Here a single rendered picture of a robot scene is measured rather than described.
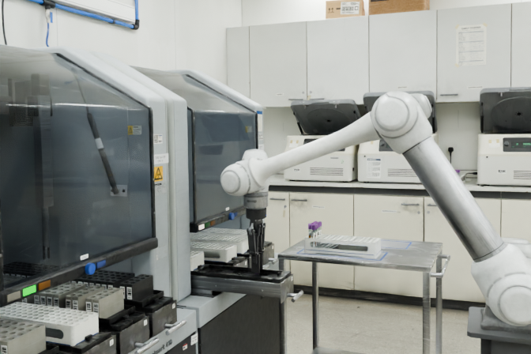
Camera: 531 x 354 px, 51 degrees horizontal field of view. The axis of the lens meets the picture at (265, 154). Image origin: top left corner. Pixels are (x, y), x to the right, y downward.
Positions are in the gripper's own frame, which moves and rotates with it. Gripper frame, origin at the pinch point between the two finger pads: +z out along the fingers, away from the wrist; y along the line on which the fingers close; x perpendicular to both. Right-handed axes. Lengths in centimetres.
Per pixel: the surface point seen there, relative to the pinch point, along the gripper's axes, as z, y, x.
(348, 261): 2.6, -22.2, 29.0
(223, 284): 5.6, 11.3, -8.4
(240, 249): 0.8, -21.0, -16.1
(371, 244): -3.2, -27.9, 36.8
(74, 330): -1, 80, -15
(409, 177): -10, -225, 27
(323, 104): -65, -239, -41
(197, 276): 4.0, 11.3, -18.8
